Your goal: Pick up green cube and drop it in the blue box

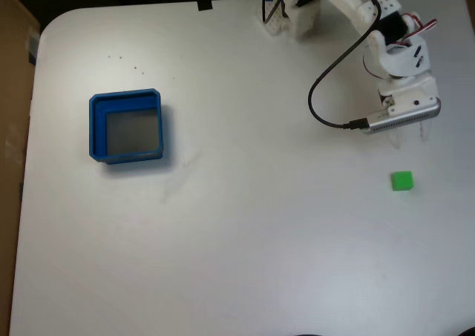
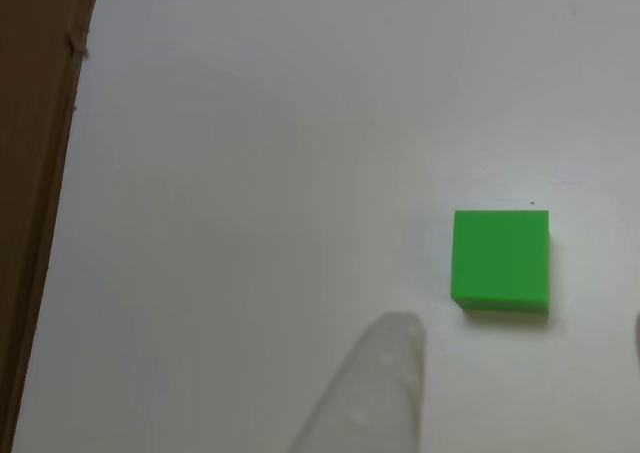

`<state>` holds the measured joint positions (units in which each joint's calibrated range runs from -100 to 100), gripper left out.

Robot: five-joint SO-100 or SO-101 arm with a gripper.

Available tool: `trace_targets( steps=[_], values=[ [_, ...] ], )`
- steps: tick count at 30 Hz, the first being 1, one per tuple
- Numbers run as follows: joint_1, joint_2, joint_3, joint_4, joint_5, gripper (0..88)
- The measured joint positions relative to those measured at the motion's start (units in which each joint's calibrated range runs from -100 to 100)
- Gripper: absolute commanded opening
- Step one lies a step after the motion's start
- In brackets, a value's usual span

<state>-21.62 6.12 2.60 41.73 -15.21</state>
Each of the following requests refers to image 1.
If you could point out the green cube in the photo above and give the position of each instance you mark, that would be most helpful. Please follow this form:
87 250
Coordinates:
402 181

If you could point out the black tape strip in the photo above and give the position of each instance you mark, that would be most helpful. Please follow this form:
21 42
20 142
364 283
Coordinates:
205 6

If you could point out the silver camera box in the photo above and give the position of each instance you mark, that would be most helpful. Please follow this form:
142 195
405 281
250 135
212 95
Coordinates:
404 115

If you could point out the brown cardboard box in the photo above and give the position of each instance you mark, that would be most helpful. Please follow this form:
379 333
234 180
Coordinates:
11 128

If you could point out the blue plastic box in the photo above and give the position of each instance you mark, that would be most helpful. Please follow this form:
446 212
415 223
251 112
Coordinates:
97 128

